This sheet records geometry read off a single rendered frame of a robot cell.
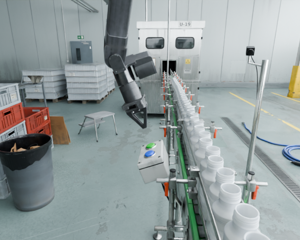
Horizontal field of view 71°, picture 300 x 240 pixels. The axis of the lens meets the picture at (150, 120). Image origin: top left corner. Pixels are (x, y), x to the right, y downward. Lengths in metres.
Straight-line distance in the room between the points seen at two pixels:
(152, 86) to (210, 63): 6.03
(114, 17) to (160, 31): 4.22
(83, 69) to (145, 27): 2.70
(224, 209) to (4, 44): 12.62
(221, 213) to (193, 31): 4.51
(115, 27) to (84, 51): 10.30
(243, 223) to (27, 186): 2.04
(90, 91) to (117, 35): 6.17
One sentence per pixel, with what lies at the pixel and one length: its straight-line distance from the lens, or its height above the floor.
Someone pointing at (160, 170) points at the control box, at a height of 1.08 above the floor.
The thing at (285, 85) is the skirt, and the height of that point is 0.13.
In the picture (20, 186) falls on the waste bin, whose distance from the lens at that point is 2.27.
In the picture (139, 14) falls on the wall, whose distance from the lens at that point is 10.47.
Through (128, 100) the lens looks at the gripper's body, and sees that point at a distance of 0.64.
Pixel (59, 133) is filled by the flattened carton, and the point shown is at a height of 0.20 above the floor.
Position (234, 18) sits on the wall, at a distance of 10.82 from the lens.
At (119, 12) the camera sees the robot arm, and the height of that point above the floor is 1.50.
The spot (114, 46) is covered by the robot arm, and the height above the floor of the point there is 1.42.
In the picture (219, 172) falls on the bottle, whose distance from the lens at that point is 0.50.
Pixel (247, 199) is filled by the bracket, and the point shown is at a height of 1.03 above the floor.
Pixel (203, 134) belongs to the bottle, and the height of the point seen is 1.16.
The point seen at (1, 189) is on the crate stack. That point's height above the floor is 0.12.
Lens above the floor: 1.40
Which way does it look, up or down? 17 degrees down
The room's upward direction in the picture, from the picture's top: straight up
